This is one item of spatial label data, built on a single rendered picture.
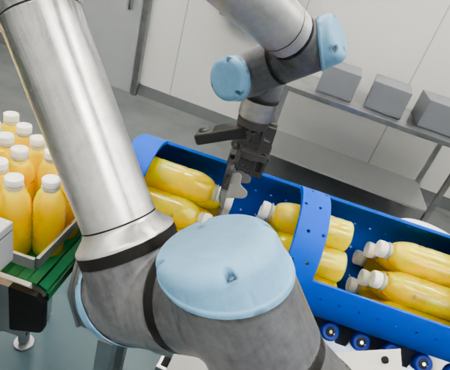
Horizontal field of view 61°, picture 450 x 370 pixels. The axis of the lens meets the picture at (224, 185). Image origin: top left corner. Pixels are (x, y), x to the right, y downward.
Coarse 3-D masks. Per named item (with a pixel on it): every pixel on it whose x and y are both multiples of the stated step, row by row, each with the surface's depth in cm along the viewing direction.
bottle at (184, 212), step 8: (152, 192) 87; (160, 192) 87; (168, 192) 89; (160, 200) 86; (168, 200) 86; (176, 200) 87; (184, 200) 87; (160, 208) 86; (168, 208) 86; (176, 208) 86; (184, 208) 86; (192, 208) 87; (176, 216) 86; (184, 216) 86; (192, 216) 86; (200, 216) 87; (176, 224) 86; (184, 224) 86
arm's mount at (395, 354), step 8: (336, 352) 47; (344, 352) 47; (352, 352) 46; (360, 352) 46; (368, 352) 45; (376, 352) 45; (384, 352) 45; (392, 352) 44; (400, 352) 44; (344, 360) 46; (352, 360) 45; (360, 360) 45; (368, 360) 44; (376, 360) 44; (384, 360) 43; (392, 360) 43; (400, 360) 43; (352, 368) 44; (360, 368) 44; (368, 368) 44; (376, 368) 43; (384, 368) 43; (392, 368) 42; (400, 368) 42
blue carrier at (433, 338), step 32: (192, 160) 101; (224, 160) 94; (256, 192) 104; (288, 192) 100; (320, 192) 90; (320, 224) 81; (384, 224) 99; (416, 224) 92; (320, 256) 79; (320, 288) 80; (352, 320) 84; (384, 320) 81; (416, 320) 80; (448, 352) 83
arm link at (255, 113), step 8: (240, 104) 79; (248, 104) 76; (256, 104) 75; (240, 112) 78; (248, 112) 77; (256, 112) 76; (264, 112) 76; (272, 112) 77; (248, 120) 78; (256, 120) 77; (264, 120) 77; (272, 120) 79
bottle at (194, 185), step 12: (156, 156) 91; (156, 168) 88; (168, 168) 88; (180, 168) 89; (156, 180) 88; (168, 180) 88; (180, 180) 87; (192, 180) 88; (204, 180) 88; (180, 192) 88; (192, 192) 88; (204, 192) 88; (216, 192) 89
